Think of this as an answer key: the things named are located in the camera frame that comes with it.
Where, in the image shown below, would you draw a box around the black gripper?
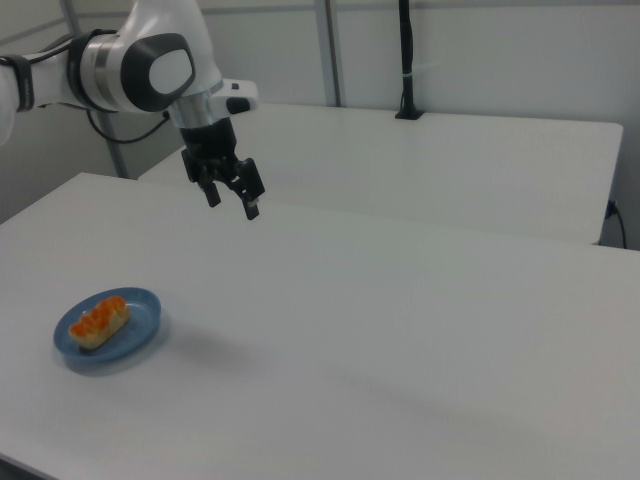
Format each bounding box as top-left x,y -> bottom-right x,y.
178,118 -> 267,222

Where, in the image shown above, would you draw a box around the bread roll with orange topping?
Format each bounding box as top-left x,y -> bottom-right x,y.
68,295 -> 131,350

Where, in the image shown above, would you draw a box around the blue plastic plate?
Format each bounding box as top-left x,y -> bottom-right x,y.
52,286 -> 163,374

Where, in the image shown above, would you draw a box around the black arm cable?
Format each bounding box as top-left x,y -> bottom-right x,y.
85,106 -> 172,145

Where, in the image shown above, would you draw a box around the black camera stand pole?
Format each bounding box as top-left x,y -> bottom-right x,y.
394,0 -> 427,121

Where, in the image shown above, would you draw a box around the black power cable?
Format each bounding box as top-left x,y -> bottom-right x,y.
606,199 -> 629,250

